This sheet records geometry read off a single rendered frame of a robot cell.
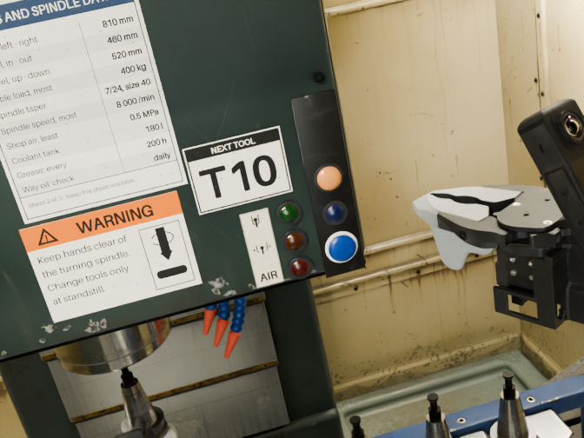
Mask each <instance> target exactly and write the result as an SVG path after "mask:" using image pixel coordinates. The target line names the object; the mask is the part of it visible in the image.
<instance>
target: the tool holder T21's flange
mask: <svg viewBox="0 0 584 438"><path fill-rule="evenodd" d="M153 407H154V409H155V411H156V413H157V419H156V421H155V422H154V423H153V424H152V425H151V426H150V427H148V428H146V429H144V430H145V431H146V434H147V436H148V438H163V437H164V436H165V435H166V434H167V432H168V424H167V422H166V421H165V416H164V413H163V411H162V410H161V409H160V408H159V407H156V406H153ZM121 429H122V431H123V433H124V432H127V431H130V429H129V428H128V426H127V421H126V417H125V418H124V420H123V422H122V425H121Z"/></svg>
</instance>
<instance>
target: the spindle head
mask: <svg viewBox="0 0 584 438"><path fill-rule="evenodd" d="M138 1H139V3H140V7H141V11H142V14H143V20H144V23H145V26H146V30H147V33H148V37H149V42H150V46H151V49H152V52H153V56H154V59H155V62H156V68H157V71H158V75H159V78H160V82H161V85H162V88H163V94H164V97H165V101H166V104H167V107H168V111H169V116H170V120H171V123H172V127H173V130H174V133H175V137H176V142H177V146H178V149H179V152H180V156H181V159H182V165H183V168H184V172H185V175H186V178H187V182H188V183H187V184H184V185H180V186H176V187H173V188H169V189H163V190H159V191H156V192H152V193H148V194H145V195H141V196H135V197H131V198H128V199H124V200H121V201H117V202H111V203H107V204H104V205H100V206H96V207H93V208H89V209H83V210H79V211H76V212H72V213H69V214H65V215H61V216H55V217H51V218H48V219H44V220H41V221H37V222H31V223H27V224H25V223H24V221H23V217H22V215H21V212H20V209H19V208H18V205H17V201H16V198H15V197H14V194H13V191H12V189H11V186H10V183H9V180H8V177H7V176H6V173H5V170H4V168H3V164H2V162H1V159H0V363H1V362H6V361H10V360H14V359H16V358H20V357H24V356H26V355H33V354H36V353H39V352H43V351H46V350H49V349H53V348H58V347H62V346H65V345H68V344H71V343H75V342H80V341H84V340H87V339H90V338H94V337H97V336H100V335H106V334H109V333H113V332H116V331H119V330H123V329H128V328H132V327H135V326H138V325H142V324H145V323H148V322H154V321H157V320H161V319H164V318H167V317H171V316H174V315H180V314H183V313H186V312H190V311H193V310H196V309H202V308H205V307H208V306H212V305H216V304H218V303H222V302H227V301H231V300H235V299H237V298H241V297H244V296H247V295H253V294H256V293H260V292H263V291H266V290H270V289H275V288H279V287H282V286H285V285H289V284H292V283H295V282H301V281H305V280H308V279H311V278H315V277H317V276H321V275H325V270H324V266H323V261H322V253H321V249H320V244H319V240H318V235H317V230H316V226H315V218H314V213H313V209H312V204H311V200H310V195H309V187H308V183H307V178H306V173H305V168H304V165H303V160H302V152H301V148H300V144H299V138H298V134H297V129H296V125H295V117H294V112H293V108H292V102H291V99H293V98H297V97H300V96H306V95H311V94H315V93H318V92H322V91H325V90H332V89H335V93H336V99H337V104H338V110H339V114H340V119H341V125H342V134H343V140H344V144H345V150H346V155H347V160H348V170H349V175H350V180H351V185H352V190H353V196H354V201H355V211H356V215H357V221H358V226H359V231H360V237H361V242H362V251H363V256H364V250H365V243H364V238H363V233H362V223H361V218H360V212H359V207H358V202H357V197H356V192H355V182H354V177H353V171H352V166H351V161H350V155H349V150H348V141H347V136H346V130H345V125H344V120H343V114H342V105H341V99H340V94H339V89H338V83H337V79H336V73H335V64H334V58H333V53H332V48H331V42H330V37H329V27H328V22H327V17H326V12H325V7H324V2H323V0H138ZM275 126H280V131H281V135H282V142H283V147H284V151H285V156H286V160H287V164H288V168H289V176H290V181H291V185H292V189H293V191H291V192H288V193H284V194H281V195H278V196H271V197H268V198H264V199H261V200H257V201H253V202H247V203H244V204H241V205H237V206H234V207H230V208H226V209H220V210H217V211H213V212H209V213H207V214H203V215H199V212H198V208H197V205H196V199H195V196H194V192H193V189H192V186H191V182H190V179H189V173H188V170H187V166H186V163H185V160H184V156H183V151H182V149H186V148H189V147H193V146H196V145H200V144H204V143H211V142H214V141H218V140H222V139H225V138H229V137H232V136H239V135H243V134H247V133H250V132H254V131H258V130H261V129H267V128H271V127H275ZM172 191H177V194H178V198H179V201H180V204H181V208H182V213H183V216H184V220H185V223H186V226H187V230H188V232H189V239H190V241H191V245H192V248H193V251H194V255H195V258H196V263H197V267H198V270H199V273H200V277H201V280H202V283H201V284H197V285H194V286H190V287H187V288H184V289H178V290H175V291H171V292H168V293H165V294H161V295H155V296H152V297H149V298H145V299H142V300H139V301H135V302H129V303H126V304H123V305H119V306H115V307H113V308H109V309H104V310H100V311H97V312H93V313H90V314H87V315H80V316H78V317H74V318H70V319H67V320H64V321H60V322H53V319H52V317H51V314H50V311H49V308H48V306H47V303H46V301H45V299H44V296H43V292H42V290H41V288H40V285H39V282H38V280H37V276H36V274H35V271H34V269H33V267H32V264H31V262H30V258H29V256H28V253H27V251H26V248H25V246H24V244H23V240H22V237H21V235H20V233H19V230H20V229H27V228H30V227H34V226H37V225H41V224H45V223H48V222H54V221H58V220H62V219H65V218H69V217H72V216H79V215H82V214H86V213H89V212H93V211H97V210H100V209H107V208H110V207H114V206H117V205H121V204H125V203H128V202H134V201H138V200H142V199H144V198H148V197H152V196H158V195H161V194H165V193H169V192H172ZM285 201H294V202H297V203H298V204H299V206H300V207H301V210H302V216H301V218H300V220H299V221H298V222H297V223H295V224H293V225H290V226H286V225H283V224H281V223H279V222H278V220H277V218H276V215H275V212H276V209H277V207H278V206H279V205H280V204H281V203H282V202H285ZM266 208H268V210H269V217H270V221H271V225H272V229H273V233H274V237H275V244H276V248H277V252H278V256H279V260H280V264H281V268H282V275H283V279H284V282H278V283H275V284H271V285H269V286H265V287H261V288H257V287H256V280H255V277H254V273H253V269H252V266H251V262H250V259H249V252H248V248H247V244H246V241H245V237H244V234H243V230H242V223H241V219H240V216H239V215H242V214H246V213H249V212H252V211H256V210H259V209H266ZM290 229H300V230H302V231H303V232H304V233H305V234H306V236H307V239H308V241H307V245H306V247H305V248H304V249H303V250H302V251H300V252H297V253H290V252H288V251H287V250H286V249H285V248H284V247H283V246H282V237H283V235H284V234H285V233H286V232H287V231H288V230H290ZM296 256H306V257H307V258H309V259H310V261H311V262H312V264H313V269H312V272H311V274H310V275H309V276H308V277H306V278H304V279H295V278H293V277H292V276H291V275H290V274H289V272H288V265H289V262H290V261H291V260H292V259H293V258H294V257H296Z"/></svg>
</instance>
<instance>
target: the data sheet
mask: <svg viewBox="0 0 584 438"><path fill-rule="evenodd" d="M0 159H1V162H2V164H3V168H4V170H5V173H6V176H7V177H8V180H9V183H10V186H11V189H12V191H13V194H14V197H15V198H16V201H17V205H18V208H19V209H20V212H21V215H22V217H23V221H24V223H25V224H27V223H31V222H37V221H41V220H44V219H48V218H51V217H55V216H61V215H65V214H69V213H72V212H76V211H79V210H83V209H89V208H93V207H96V206H100V205H104V204H107V203H111V202H117V201H121V200H124V199H128V198H131V197H135V196H141V195H145V194H148V193H152V192H156V191H159V190H163V189H169V188H173V187H176V186H180V185H184V184H187V183H188V182H187V178H186V175H185V172H184V168H183V162H182V159H181V156H180V152H179V149H178V146H177V142H176V137H175V133H174V130H173V127H172V123H171V120H170V116H169V111H168V107H167V104H166V101H165V97H164V94H163V88H162V85H161V82H160V78H159V75H158V71H157V68H156V62H155V59H154V56H153V52H152V49H151V46H150V42H149V37H148V33H147V30H146V26H145V23H144V20H143V14H142V11H141V7H140V3H139V1H138V0H0Z"/></svg>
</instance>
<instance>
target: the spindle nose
mask: <svg viewBox="0 0 584 438"><path fill-rule="evenodd" d="M170 330H171V320H170V318H169V317H167V318H164V319H161V320H157V321H154V322H148V323H145V324H142V325H138V326H135V327H132V328H127V329H123V330H119V331H116V332H113V333H109V334H106V335H100V336H97V337H94V338H90V339H87V340H84V341H80V342H75V343H71V344H68V345H65V346H62V347H58V348H53V349H54V352H55V355H56V357H57V358H58V359H59V361H60V363H61V365H62V366H63V368H65V369H66V370H68V371H70V372H72V373H75V374H79V375H102V374H107V373H111V372H115V371H117V370H120V369H123V368H127V367H129V366H131V365H134V364H136V363H138V362H140V361H141V360H143V359H145V358H146V357H148V356H149V355H151V354H152V353H154V352H155V351H156V350H157V349H158V348H160V347H161V346H162V344H163V343H164V342H165V340H166V339H167V337H168V336H169V333H170Z"/></svg>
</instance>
